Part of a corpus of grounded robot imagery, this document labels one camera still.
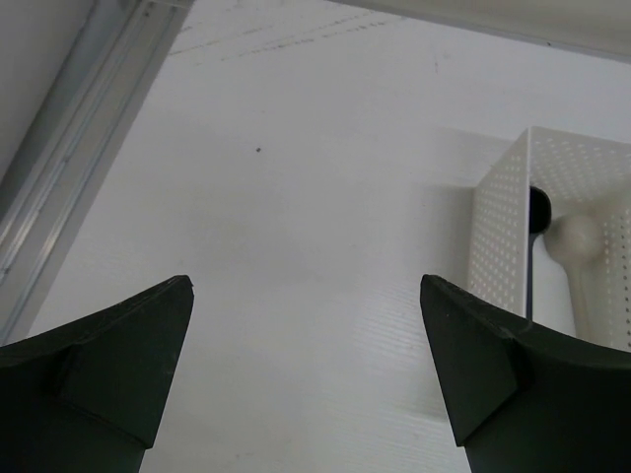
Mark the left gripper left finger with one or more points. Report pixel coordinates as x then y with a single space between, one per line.
90 395

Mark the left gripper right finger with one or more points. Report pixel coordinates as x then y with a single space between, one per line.
522 397

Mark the beige plastic spoon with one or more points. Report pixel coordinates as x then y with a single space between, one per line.
574 242

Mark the black plastic spoon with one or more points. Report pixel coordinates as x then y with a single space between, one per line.
539 220

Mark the white square box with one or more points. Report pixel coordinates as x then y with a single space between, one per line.
581 174

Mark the aluminium rail frame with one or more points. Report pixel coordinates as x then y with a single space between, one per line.
63 160

